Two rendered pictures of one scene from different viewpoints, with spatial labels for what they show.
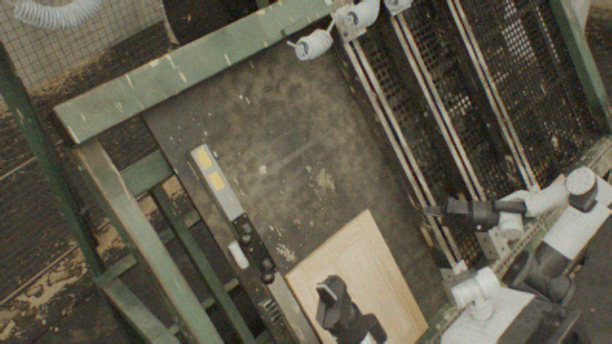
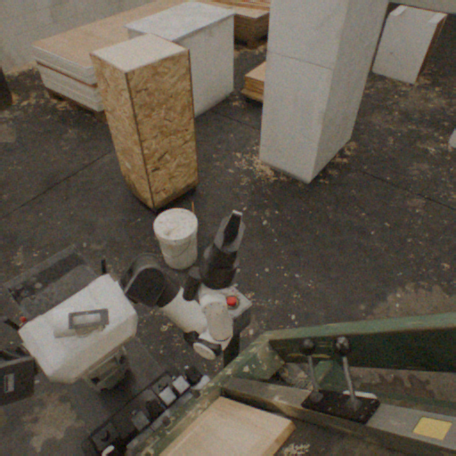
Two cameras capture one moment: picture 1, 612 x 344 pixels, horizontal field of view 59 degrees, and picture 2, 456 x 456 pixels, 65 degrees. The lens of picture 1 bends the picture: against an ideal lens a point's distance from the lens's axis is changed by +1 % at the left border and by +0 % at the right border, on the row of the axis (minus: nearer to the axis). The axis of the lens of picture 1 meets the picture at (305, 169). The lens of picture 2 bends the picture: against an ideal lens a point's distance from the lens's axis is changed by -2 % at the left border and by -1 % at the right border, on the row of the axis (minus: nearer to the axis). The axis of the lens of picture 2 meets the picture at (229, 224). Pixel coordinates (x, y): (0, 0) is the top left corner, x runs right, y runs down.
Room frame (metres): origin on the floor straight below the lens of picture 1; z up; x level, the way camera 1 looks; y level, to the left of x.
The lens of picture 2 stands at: (1.28, -0.05, 2.19)
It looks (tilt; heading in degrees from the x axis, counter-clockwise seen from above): 47 degrees down; 176
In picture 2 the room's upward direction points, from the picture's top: straight up
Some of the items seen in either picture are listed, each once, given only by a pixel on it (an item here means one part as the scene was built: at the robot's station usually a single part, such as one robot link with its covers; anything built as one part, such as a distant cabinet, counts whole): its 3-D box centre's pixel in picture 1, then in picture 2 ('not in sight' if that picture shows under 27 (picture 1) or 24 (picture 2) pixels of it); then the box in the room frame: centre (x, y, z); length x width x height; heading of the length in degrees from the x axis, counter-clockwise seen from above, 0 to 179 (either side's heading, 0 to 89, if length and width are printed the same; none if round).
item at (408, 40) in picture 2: not in sight; (407, 44); (-3.44, 2.61, 0.36); 0.58 x 0.45 x 0.72; 49
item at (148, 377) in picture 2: not in sight; (111, 376); (0.52, -0.64, 0.19); 0.64 x 0.52 x 0.33; 39
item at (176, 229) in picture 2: not in sight; (178, 235); (-0.44, -0.29, 0.24); 0.32 x 0.30 x 0.47; 139
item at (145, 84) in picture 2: not in sight; (153, 133); (-1.17, -0.46, 0.63); 0.50 x 0.42 x 1.25; 130
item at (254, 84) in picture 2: not in sight; (271, 85); (-2.82, 0.74, 0.15); 0.61 x 0.52 x 0.31; 139
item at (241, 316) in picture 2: not in sight; (231, 313); (0.54, 0.01, 0.84); 0.12 x 0.12 x 0.18; 39
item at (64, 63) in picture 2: not in sight; (145, 48); (-3.63, -0.80, 0.32); 2.45 x 1.06 x 0.65; 139
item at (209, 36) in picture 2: not in sight; (185, 64); (-2.75, -0.25, 0.48); 1.00 x 0.64 x 0.95; 139
